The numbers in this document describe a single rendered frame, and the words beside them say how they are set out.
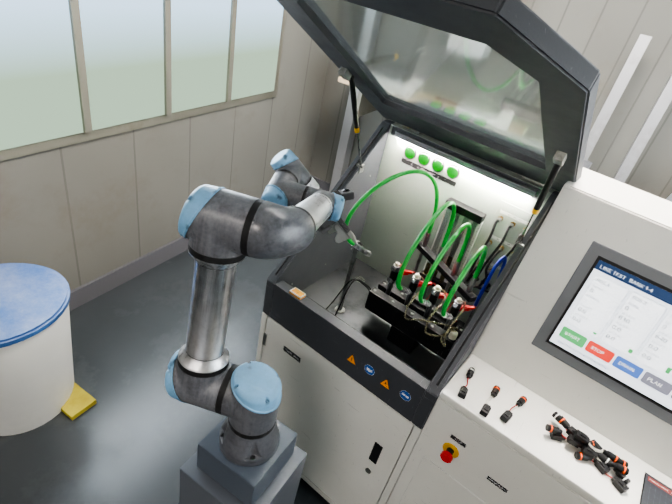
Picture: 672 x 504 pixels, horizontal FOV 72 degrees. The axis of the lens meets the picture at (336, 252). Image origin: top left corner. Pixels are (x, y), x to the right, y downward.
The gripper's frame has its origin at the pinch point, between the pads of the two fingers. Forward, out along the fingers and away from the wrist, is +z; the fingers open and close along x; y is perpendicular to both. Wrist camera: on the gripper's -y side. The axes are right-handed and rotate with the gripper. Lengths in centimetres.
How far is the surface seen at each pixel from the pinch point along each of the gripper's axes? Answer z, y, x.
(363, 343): 23.2, 19.2, 17.9
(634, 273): 33, -49, 53
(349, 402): 43, 37, 14
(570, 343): 46, -28, 48
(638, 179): 154, -172, -88
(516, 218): 30, -47, 10
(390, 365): 28.9, 16.6, 27.0
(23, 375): -21, 132, -43
